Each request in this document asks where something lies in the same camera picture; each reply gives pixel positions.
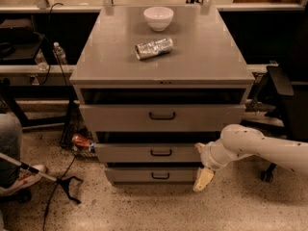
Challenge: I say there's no grey drawer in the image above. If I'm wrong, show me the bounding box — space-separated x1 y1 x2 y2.
95 143 200 163
105 167 197 185
80 105 245 132

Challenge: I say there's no grey top drawer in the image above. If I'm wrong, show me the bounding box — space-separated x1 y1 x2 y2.
80 105 245 132

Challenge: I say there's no white sneaker shoe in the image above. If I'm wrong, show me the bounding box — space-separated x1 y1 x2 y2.
0 162 41 196

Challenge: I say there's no clear plastic water bottle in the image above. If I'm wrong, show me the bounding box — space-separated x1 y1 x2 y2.
53 42 68 65

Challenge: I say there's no grey metal drawer cabinet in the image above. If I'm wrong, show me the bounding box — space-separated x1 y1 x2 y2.
69 5 256 187

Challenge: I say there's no grabber reach tool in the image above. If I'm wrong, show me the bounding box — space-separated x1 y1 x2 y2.
0 153 82 204

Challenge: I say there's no crushed silver can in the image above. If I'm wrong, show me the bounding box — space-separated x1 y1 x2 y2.
135 38 173 61

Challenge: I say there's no person leg in jeans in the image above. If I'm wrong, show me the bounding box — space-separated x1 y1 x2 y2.
0 114 22 188

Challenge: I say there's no grey bottom drawer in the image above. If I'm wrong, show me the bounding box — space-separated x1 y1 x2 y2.
105 167 197 185

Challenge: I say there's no black cable on floor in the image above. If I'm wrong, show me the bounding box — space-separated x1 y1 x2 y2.
41 154 78 231

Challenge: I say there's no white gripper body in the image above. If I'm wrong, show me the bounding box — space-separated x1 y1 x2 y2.
200 140 231 171

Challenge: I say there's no black office chair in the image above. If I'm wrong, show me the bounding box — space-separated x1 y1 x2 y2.
240 3 308 184

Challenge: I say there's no orange bottle on floor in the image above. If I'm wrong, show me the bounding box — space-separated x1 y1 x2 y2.
72 134 95 153

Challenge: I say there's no white ceramic bowl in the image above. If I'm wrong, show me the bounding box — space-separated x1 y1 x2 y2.
143 7 174 32

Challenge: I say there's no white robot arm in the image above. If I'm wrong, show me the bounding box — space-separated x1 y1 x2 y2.
193 124 308 192

